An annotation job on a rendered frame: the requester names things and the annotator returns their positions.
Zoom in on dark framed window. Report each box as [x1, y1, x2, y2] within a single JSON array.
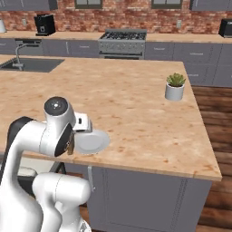
[[150, 0, 184, 10], [74, 0, 103, 10]]

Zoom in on black toaster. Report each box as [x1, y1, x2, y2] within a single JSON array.
[[217, 18, 232, 39]]

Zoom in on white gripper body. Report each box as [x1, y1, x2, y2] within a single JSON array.
[[81, 116, 93, 133]]

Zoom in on black coffee machine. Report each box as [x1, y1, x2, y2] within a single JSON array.
[[34, 13, 57, 37]]

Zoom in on silver cupboard handle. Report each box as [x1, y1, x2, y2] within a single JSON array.
[[87, 165, 96, 194]]

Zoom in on silver sink tap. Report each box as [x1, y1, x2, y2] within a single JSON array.
[[13, 42, 34, 72]]

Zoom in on dark inset sink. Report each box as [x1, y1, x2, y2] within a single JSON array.
[[0, 57, 65, 73]]

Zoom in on grey base cupboards run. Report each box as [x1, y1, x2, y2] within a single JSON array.
[[143, 41, 232, 89], [0, 37, 101, 59]]

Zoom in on white round plate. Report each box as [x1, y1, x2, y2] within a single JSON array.
[[74, 128, 111, 157]]

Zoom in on grey island cupboard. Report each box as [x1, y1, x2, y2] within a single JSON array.
[[63, 162, 214, 232]]

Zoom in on grey wall cupboards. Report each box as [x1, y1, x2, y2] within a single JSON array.
[[0, 0, 59, 12], [189, 0, 232, 13]]

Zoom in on succulent in white pot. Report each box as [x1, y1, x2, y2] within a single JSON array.
[[164, 72, 187, 102]]

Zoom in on steel range with hob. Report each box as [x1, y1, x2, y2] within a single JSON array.
[[97, 28, 148, 61]]

